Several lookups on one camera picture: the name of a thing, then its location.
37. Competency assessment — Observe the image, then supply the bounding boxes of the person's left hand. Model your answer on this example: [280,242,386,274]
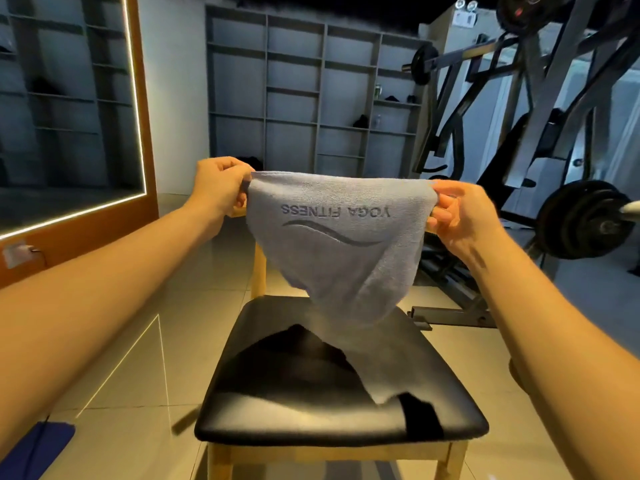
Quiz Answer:
[187,156,256,231]

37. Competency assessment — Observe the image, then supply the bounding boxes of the person's right hand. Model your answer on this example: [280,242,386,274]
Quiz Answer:
[426,179,505,266]

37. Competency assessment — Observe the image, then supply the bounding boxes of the grey towel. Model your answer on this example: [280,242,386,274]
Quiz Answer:
[244,170,440,329]

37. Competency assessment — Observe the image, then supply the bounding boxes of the person's right forearm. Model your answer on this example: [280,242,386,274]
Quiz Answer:
[464,234,640,480]

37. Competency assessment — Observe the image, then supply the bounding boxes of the person's left forearm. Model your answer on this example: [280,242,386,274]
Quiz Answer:
[0,199,223,448]

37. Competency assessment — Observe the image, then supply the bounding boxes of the grey shelf unit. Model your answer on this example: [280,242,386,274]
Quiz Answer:
[204,4,434,180]

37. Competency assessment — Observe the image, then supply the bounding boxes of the black weight machine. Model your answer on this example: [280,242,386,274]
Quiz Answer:
[401,0,640,331]

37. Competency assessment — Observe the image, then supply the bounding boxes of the small black weight plate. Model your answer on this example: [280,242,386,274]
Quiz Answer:
[410,42,440,87]

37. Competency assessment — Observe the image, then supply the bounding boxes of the large black weight plates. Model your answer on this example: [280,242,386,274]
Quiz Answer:
[535,179,637,261]

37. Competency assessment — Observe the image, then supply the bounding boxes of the wood-framed lit mirror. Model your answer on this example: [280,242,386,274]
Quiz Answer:
[0,0,160,290]

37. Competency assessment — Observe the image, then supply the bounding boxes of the white emergency light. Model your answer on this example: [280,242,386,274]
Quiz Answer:
[452,0,480,30]

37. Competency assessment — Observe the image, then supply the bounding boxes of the wooden chair with black seat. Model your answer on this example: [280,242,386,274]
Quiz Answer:
[193,209,490,480]

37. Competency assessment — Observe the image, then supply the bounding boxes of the white wall socket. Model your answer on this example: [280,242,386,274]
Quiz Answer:
[2,241,44,270]

